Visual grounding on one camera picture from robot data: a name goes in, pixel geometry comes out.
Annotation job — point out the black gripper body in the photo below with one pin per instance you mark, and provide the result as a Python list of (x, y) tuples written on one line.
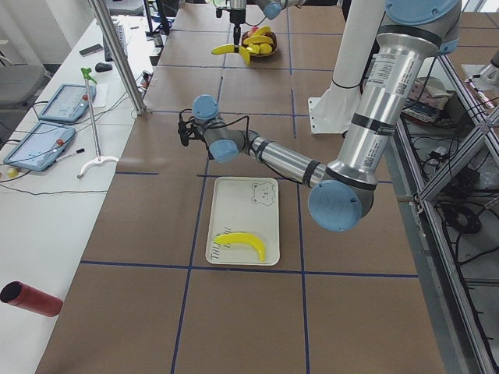
[(236, 16)]

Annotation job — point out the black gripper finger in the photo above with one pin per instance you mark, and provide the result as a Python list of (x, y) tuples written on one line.
[(236, 37)]

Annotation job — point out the yellow banana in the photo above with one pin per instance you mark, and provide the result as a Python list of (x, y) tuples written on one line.
[(232, 49), (243, 238), (262, 35)]

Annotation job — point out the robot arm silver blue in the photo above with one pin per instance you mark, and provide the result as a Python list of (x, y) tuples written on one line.
[(270, 8), (383, 47)]

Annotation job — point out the brown wicker basket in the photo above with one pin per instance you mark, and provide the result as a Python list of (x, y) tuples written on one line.
[(254, 49)]

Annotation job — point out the white rectangular bear plate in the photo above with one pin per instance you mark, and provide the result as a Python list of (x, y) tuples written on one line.
[(243, 204)]

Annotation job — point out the yellow lemon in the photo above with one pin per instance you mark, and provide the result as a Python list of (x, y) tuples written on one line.
[(265, 48)]

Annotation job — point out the metal cup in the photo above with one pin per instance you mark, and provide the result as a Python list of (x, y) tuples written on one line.
[(158, 41)]

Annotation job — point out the black smartphone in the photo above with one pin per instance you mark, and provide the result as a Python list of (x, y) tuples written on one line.
[(91, 50)]

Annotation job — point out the black computer mouse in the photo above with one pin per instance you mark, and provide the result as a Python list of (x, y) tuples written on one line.
[(103, 67)]

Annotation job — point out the reacher grabber tool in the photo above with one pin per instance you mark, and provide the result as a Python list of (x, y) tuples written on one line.
[(99, 159)]

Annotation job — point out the blue teach pendant far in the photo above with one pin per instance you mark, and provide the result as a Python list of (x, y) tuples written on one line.
[(67, 105)]

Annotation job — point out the blue teach pendant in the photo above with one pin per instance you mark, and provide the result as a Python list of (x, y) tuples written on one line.
[(67, 105), (38, 150)]

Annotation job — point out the stack of cloths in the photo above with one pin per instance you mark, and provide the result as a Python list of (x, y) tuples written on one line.
[(431, 103)]

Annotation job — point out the blue teach pendant near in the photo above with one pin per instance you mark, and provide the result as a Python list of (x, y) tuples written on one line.
[(38, 150)]

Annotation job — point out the yellow small cap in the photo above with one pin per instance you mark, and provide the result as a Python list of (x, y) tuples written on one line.
[(12, 172)]

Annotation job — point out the red cylinder bottle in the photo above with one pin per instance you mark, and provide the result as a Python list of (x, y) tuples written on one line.
[(26, 297)]

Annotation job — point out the aluminium frame post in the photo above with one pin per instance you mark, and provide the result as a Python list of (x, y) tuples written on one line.
[(103, 17)]

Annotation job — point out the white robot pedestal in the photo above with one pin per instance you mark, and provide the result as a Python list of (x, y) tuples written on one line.
[(333, 111)]

